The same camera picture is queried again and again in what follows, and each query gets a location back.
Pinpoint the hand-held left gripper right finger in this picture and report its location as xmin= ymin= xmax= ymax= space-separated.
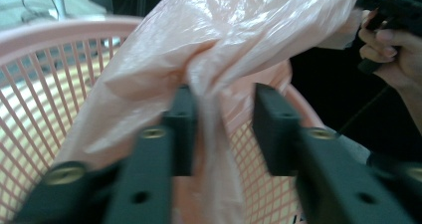
xmin=252 ymin=82 xmax=416 ymax=224

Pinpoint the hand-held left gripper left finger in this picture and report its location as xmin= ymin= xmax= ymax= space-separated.
xmin=104 ymin=84 xmax=199 ymax=224

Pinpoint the pink plastic mesh basket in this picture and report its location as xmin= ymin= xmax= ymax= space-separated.
xmin=0 ymin=14 xmax=332 ymax=224

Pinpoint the pink plastic bag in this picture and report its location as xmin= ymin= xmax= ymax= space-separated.
xmin=53 ymin=0 xmax=370 ymax=224

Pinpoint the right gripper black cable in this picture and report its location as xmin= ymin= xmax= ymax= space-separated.
xmin=337 ymin=84 xmax=393 ymax=136

